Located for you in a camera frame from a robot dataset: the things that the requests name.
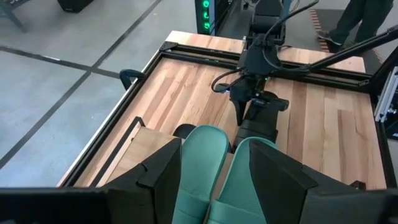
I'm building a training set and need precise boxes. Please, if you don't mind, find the black table clamp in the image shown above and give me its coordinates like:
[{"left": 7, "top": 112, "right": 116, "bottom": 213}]
[{"left": 119, "top": 68, "right": 147, "bottom": 91}]

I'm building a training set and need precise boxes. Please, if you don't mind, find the grey metal stand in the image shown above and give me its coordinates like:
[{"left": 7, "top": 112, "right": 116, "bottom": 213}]
[{"left": 374, "top": 67, "right": 398, "bottom": 141}]

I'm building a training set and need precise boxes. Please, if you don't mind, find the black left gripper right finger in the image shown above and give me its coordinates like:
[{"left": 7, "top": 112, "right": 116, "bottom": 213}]
[{"left": 248, "top": 139, "right": 398, "bottom": 224}]

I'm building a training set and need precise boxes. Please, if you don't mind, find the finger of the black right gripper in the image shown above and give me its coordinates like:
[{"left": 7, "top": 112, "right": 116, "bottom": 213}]
[{"left": 233, "top": 99, "right": 248, "bottom": 127}]

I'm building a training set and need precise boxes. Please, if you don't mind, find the black rubber slide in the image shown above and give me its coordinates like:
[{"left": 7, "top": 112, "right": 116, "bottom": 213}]
[
  {"left": 233, "top": 91, "right": 280, "bottom": 149},
  {"left": 172, "top": 123, "right": 197, "bottom": 140}
]

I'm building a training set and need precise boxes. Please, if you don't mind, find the green rubber slide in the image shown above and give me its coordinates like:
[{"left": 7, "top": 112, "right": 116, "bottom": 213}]
[
  {"left": 206, "top": 136, "right": 280, "bottom": 224},
  {"left": 172, "top": 124, "right": 231, "bottom": 224}
]

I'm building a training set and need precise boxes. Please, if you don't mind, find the wooden shelf with black frame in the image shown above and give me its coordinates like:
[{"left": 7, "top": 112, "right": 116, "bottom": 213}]
[{"left": 90, "top": 116, "right": 234, "bottom": 190}]

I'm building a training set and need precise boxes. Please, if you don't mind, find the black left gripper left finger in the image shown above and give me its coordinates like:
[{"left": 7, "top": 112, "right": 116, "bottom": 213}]
[{"left": 0, "top": 138, "right": 183, "bottom": 224}]

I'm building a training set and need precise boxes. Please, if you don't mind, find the black floor box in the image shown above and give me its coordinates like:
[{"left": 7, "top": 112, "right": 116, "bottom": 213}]
[{"left": 57, "top": 0, "right": 95, "bottom": 13}]

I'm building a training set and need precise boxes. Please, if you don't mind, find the person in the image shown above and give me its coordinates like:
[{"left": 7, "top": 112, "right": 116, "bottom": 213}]
[{"left": 317, "top": 0, "right": 393, "bottom": 53}]

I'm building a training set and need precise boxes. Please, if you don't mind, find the black computer tower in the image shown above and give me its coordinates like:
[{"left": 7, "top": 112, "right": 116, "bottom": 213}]
[{"left": 195, "top": 0, "right": 233, "bottom": 35}]

